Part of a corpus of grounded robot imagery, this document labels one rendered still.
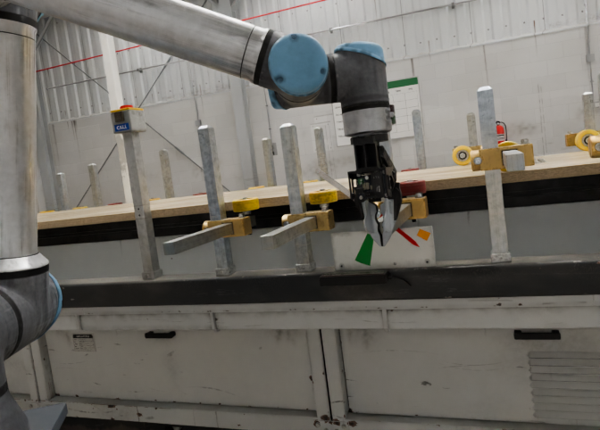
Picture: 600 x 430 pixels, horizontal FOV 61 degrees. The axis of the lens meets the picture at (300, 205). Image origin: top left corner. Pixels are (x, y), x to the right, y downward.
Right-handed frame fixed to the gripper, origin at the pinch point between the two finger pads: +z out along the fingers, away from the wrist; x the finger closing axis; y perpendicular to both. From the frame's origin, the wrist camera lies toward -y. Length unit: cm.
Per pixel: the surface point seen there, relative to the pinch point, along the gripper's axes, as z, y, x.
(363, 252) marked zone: 7.5, -29.5, -12.0
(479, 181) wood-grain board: -7.0, -46.3, 16.9
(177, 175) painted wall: -43, -710, -532
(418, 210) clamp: -2.2, -29.4, 2.9
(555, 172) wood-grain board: -7, -46, 35
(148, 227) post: -4, -31, -79
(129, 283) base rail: 12, -28, -86
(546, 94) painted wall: -91, -746, 97
